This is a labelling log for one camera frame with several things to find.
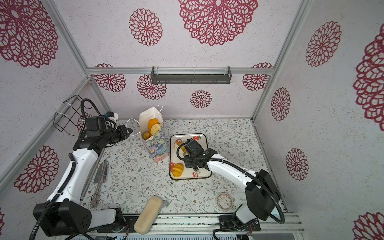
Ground floral paper gift bag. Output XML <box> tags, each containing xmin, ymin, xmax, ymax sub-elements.
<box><xmin>125</xmin><ymin>104</ymin><xmax>170</xmax><ymax>163</ymax></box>

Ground long twisted orange bread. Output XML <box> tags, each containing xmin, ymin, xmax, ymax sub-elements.
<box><xmin>148</xmin><ymin>118</ymin><xmax>159</xmax><ymax>132</ymax></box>

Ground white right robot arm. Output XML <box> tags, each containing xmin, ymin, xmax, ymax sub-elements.
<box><xmin>177</xmin><ymin>149</ymin><xmax>286</xmax><ymax>226</ymax></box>

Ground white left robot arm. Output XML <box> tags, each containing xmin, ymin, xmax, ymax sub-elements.
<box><xmin>29</xmin><ymin>125</ymin><xmax>133</xmax><ymax>240</ymax></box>

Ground white strawberry serving tray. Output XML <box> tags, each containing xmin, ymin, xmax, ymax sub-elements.
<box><xmin>168</xmin><ymin>133</ymin><xmax>213</xmax><ymax>181</ymax></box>

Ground round tape roll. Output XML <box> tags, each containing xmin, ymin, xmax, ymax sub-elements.
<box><xmin>215</xmin><ymin>193</ymin><xmax>234</xmax><ymax>212</ymax></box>

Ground beige long baguette loaf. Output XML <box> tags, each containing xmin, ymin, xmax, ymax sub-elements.
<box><xmin>134</xmin><ymin>196</ymin><xmax>164</xmax><ymax>235</ymax></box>

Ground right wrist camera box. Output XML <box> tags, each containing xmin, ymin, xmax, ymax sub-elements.
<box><xmin>184</xmin><ymin>139</ymin><xmax>205</xmax><ymax>157</ymax></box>

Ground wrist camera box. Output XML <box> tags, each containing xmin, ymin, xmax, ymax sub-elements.
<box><xmin>85</xmin><ymin>112</ymin><xmax>119</xmax><ymax>138</ymax></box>
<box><xmin>184</xmin><ymin>139</ymin><xmax>205</xmax><ymax>157</ymax></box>

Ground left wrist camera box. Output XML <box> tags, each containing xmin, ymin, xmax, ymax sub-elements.
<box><xmin>85</xmin><ymin>112</ymin><xmax>119</xmax><ymax>138</ymax></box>

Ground black wire wall basket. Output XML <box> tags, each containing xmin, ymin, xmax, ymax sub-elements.
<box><xmin>52</xmin><ymin>95</ymin><xmax>85</xmax><ymax>136</ymax></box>

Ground black wall shelf rack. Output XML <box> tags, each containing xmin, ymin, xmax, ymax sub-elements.
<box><xmin>150</xmin><ymin>67</ymin><xmax>233</xmax><ymax>85</ymax></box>

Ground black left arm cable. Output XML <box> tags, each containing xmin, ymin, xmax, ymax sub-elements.
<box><xmin>28</xmin><ymin>98</ymin><xmax>103</xmax><ymax>240</ymax></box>

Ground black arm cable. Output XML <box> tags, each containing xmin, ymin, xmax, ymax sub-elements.
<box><xmin>175</xmin><ymin>140</ymin><xmax>286</xmax><ymax>240</ymax></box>
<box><xmin>28</xmin><ymin>98</ymin><xmax>103</xmax><ymax>240</ymax></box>

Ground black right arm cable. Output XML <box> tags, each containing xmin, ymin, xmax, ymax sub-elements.
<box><xmin>175</xmin><ymin>140</ymin><xmax>286</xmax><ymax>240</ymax></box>

